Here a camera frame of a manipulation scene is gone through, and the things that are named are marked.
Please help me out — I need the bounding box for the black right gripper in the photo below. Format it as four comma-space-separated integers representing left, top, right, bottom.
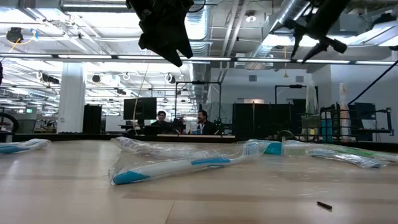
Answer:
284, 0, 352, 64

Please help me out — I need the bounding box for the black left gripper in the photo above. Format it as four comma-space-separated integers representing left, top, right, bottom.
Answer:
126, 0, 195, 67

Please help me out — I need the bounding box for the pale green toothbrush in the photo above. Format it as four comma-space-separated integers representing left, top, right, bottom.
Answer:
305, 81, 318, 138

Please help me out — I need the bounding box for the teal bottle white cap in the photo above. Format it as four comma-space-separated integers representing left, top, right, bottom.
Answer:
263, 141, 284, 156
321, 111, 333, 142

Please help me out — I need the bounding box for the blue white toothbrush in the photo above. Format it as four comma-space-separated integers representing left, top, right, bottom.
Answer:
0, 138, 52, 155
108, 140, 268, 186
307, 147, 389, 170

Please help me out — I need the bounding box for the black background monitor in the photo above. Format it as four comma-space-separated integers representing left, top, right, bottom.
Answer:
123, 97, 158, 121

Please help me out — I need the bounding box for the person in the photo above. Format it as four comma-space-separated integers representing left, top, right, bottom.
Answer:
151, 110, 174, 135
195, 109, 218, 135

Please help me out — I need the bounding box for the long ceiling light bar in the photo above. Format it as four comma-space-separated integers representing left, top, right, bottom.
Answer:
0, 53, 398, 66

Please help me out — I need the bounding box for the black equipment shelf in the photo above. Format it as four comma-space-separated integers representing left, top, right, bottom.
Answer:
322, 101, 377, 141

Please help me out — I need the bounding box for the black partition panel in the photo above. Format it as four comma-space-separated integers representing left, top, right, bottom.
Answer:
232, 102, 295, 141

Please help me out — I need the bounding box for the black domed object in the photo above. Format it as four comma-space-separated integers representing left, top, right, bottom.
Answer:
277, 129, 297, 141

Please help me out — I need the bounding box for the black cabinet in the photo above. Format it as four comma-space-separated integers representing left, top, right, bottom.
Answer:
82, 104, 103, 134

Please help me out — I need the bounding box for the white square column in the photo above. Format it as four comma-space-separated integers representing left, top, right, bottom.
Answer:
57, 62, 87, 134

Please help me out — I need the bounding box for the green white wrapped toothbrush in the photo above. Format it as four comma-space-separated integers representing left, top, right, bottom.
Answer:
281, 140, 398, 163

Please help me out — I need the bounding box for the small black stick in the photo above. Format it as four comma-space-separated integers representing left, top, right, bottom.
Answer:
316, 200, 333, 211

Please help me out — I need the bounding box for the silver ventilation duct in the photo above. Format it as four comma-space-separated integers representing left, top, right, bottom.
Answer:
245, 0, 315, 71
183, 0, 215, 103

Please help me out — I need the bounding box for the black metal frame stand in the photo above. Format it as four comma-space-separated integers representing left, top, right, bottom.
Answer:
174, 80, 222, 135
274, 84, 320, 116

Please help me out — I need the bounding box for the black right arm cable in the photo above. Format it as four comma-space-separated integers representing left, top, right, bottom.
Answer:
347, 58, 398, 106

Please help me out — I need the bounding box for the black aluminium table frame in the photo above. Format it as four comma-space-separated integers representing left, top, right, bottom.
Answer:
0, 132, 398, 144

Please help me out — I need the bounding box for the hanging cord reel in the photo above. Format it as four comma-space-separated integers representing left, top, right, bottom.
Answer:
6, 26, 24, 44

